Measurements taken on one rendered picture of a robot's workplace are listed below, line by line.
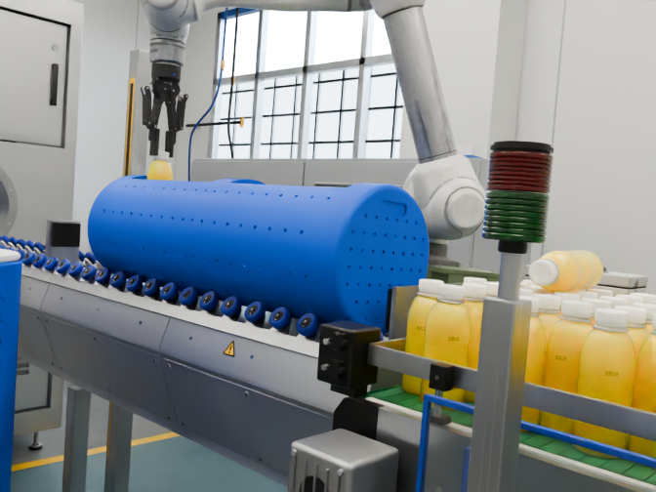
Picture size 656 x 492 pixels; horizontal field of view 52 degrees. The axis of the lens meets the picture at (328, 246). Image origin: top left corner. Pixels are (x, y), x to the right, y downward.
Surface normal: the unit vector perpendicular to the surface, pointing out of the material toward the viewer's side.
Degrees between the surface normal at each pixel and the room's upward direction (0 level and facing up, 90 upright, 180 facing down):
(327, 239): 78
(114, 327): 70
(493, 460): 90
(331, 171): 90
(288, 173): 90
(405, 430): 90
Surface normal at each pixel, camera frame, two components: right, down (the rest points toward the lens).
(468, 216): 0.19, 0.16
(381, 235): 0.73, 0.09
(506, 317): -0.68, -0.01
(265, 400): -0.66, 0.32
